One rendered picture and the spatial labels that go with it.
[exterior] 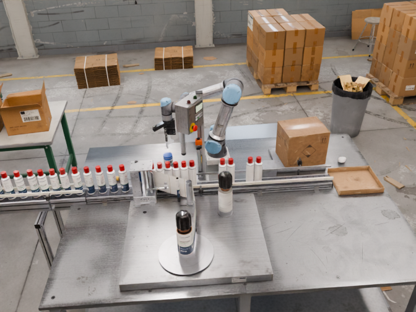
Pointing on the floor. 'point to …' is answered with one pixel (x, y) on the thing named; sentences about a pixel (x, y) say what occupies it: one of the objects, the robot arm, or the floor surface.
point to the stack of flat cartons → (97, 71)
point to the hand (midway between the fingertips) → (166, 143)
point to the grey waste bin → (347, 114)
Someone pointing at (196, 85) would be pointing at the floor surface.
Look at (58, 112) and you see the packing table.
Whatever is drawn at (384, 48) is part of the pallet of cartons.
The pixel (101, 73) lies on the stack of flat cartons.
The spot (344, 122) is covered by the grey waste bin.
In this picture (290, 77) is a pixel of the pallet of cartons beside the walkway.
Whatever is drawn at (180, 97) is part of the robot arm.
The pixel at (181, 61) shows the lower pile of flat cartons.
